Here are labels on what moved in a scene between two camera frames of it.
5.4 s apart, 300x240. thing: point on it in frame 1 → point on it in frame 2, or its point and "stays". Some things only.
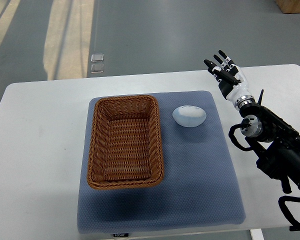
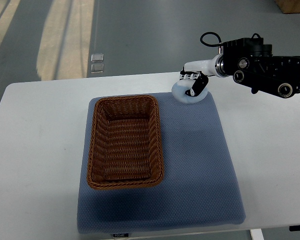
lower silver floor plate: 97,68 stays
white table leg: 257,234 stays
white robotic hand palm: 241,89 → 207,67
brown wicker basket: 125,149 stays
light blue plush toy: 189,116 → 180,87
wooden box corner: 294,6 stays
